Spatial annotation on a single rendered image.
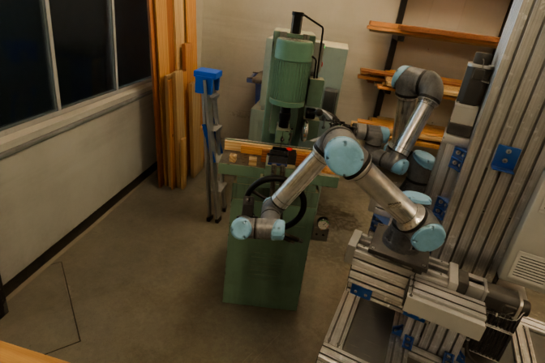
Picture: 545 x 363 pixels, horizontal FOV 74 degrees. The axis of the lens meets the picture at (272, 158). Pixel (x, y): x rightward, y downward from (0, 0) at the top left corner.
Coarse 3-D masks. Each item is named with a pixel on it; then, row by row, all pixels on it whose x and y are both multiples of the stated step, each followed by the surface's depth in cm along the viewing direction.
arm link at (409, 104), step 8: (400, 72) 168; (408, 72) 165; (416, 72) 163; (424, 72) 161; (392, 80) 171; (400, 80) 168; (408, 80) 165; (416, 80) 162; (400, 88) 169; (408, 88) 167; (416, 88) 163; (400, 96) 171; (408, 96) 169; (416, 96) 169; (400, 104) 174; (408, 104) 172; (400, 112) 176; (408, 112) 174; (400, 120) 178; (400, 128) 180; (392, 144) 186
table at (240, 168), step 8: (224, 152) 190; (232, 152) 192; (240, 152) 193; (224, 160) 181; (240, 160) 183; (248, 160) 184; (224, 168) 179; (232, 168) 179; (240, 168) 179; (248, 168) 179; (256, 168) 179; (264, 168) 179; (296, 168) 183; (248, 176) 181; (256, 176) 180; (320, 176) 179; (328, 176) 179; (336, 176) 180; (264, 184) 171; (312, 184) 181; (320, 184) 181; (328, 184) 181; (336, 184) 181
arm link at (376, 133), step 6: (372, 126) 165; (378, 126) 166; (372, 132) 164; (378, 132) 164; (384, 132) 164; (366, 138) 165; (372, 138) 165; (378, 138) 165; (384, 138) 164; (372, 144) 166; (378, 144) 166
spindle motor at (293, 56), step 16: (288, 48) 164; (304, 48) 164; (288, 64) 167; (304, 64) 168; (272, 80) 175; (288, 80) 169; (304, 80) 173; (272, 96) 176; (288, 96) 172; (304, 96) 177
